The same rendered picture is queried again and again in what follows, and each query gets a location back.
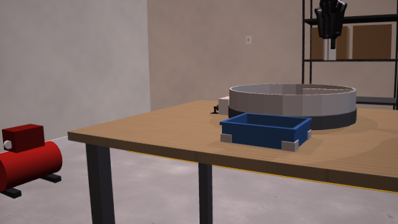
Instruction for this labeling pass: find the grey round turntable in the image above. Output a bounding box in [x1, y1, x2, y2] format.
[210, 83, 357, 130]

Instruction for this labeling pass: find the blue rectangular tray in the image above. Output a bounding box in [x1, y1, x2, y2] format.
[220, 113, 312, 152]

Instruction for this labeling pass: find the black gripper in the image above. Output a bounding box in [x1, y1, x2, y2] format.
[314, 0, 347, 60]

